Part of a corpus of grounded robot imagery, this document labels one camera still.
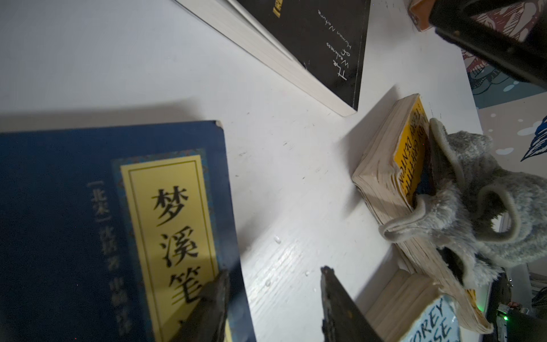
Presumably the blue book yellow label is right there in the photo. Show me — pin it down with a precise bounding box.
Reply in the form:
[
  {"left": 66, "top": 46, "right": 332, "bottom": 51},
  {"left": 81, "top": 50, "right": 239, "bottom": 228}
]
[{"left": 1, "top": 121, "right": 256, "bottom": 341}]

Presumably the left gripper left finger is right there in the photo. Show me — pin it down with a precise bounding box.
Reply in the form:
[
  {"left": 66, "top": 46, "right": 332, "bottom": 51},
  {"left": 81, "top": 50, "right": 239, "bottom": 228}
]
[{"left": 171, "top": 270, "right": 230, "bottom": 342}]

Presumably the grey striped cloth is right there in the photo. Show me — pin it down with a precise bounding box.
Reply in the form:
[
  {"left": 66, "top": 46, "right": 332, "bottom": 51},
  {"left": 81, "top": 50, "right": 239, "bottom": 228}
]
[{"left": 380, "top": 119, "right": 546, "bottom": 289}]

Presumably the yellow orange treehouse book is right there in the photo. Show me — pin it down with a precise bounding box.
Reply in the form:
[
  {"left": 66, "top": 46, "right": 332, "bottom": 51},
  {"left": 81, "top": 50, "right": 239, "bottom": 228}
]
[{"left": 352, "top": 93, "right": 494, "bottom": 334}]

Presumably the brown spice jar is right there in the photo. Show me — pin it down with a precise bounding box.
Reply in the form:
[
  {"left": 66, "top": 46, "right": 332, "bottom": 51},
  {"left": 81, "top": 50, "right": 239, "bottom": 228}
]
[{"left": 408, "top": 0, "right": 436, "bottom": 32}]

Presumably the colourful treehouse book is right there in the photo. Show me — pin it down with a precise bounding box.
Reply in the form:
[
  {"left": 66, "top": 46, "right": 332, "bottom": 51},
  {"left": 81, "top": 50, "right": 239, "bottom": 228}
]
[{"left": 366, "top": 269, "right": 462, "bottom": 342}]

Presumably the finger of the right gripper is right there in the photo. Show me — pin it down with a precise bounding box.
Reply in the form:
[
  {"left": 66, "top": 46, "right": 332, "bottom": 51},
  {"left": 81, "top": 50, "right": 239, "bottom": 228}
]
[{"left": 429, "top": 0, "right": 546, "bottom": 89}]

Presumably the black book with face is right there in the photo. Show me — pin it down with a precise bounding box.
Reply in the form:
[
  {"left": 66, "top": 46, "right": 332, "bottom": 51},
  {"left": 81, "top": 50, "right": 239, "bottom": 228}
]
[{"left": 180, "top": 0, "right": 371, "bottom": 116}]

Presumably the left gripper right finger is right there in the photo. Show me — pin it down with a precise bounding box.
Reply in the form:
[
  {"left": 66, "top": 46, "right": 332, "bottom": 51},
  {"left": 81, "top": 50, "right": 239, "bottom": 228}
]
[{"left": 321, "top": 266, "right": 382, "bottom": 342}]

